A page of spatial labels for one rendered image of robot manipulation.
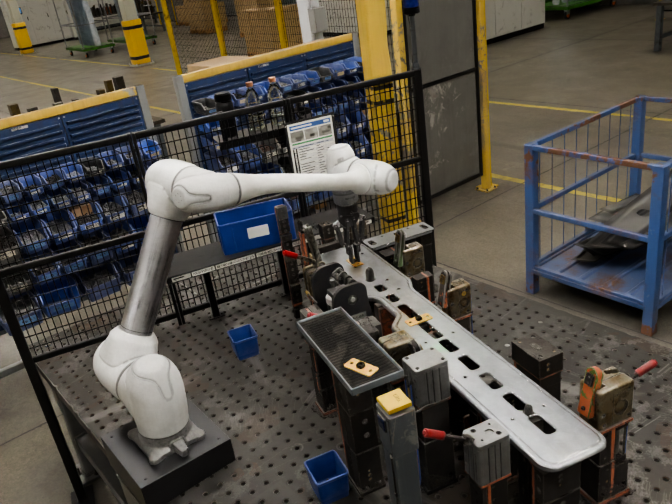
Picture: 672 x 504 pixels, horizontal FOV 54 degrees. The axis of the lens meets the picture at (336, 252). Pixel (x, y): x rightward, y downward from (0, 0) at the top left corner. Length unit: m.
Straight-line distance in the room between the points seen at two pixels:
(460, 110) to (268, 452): 3.89
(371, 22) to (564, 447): 1.94
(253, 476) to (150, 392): 0.40
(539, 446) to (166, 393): 1.03
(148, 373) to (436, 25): 3.82
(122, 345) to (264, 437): 0.53
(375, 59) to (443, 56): 2.35
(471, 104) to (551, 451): 4.25
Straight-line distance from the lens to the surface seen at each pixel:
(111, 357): 2.15
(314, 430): 2.19
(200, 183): 1.92
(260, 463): 2.12
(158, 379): 1.98
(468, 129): 5.62
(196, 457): 2.07
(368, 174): 2.13
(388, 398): 1.52
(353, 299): 1.95
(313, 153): 2.86
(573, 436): 1.67
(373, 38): 2.95
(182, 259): 2.74
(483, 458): 1.56
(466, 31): 5.47
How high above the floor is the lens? 2.09
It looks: 25 degrees down
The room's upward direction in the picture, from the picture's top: 8 degrees counter-clockwise
